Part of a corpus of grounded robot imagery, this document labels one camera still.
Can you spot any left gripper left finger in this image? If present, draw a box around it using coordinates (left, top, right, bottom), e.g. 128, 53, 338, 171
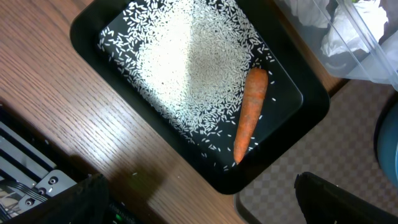
6, 174, 109, 224

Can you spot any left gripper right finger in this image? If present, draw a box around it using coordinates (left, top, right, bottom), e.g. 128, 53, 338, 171
294, 172, 397, 224

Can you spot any orange carrot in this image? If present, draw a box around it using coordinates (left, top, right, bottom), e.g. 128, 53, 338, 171
233, 68, 268, 164

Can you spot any white tissue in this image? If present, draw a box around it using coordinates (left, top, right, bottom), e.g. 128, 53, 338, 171
283, 0, 331, 29
320, 0, 389, 57

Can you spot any brown serving tray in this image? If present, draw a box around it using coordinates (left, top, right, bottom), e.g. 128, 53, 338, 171
234, 80, 397, 224

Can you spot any blue plate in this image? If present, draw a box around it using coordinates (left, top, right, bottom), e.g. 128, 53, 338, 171
374, 99, 397, 187

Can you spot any black plastic tray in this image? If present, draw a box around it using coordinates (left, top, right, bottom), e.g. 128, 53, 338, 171
70, 1, 330, 195

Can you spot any clear plastic bin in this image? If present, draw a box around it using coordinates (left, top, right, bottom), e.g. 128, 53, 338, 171
275, 0, 397, 88

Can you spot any spilled white rice pile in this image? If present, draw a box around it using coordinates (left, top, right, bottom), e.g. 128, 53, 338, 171
96, 0, 272, 172

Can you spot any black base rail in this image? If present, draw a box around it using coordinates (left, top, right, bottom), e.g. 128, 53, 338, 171
1, 105, 140, 224

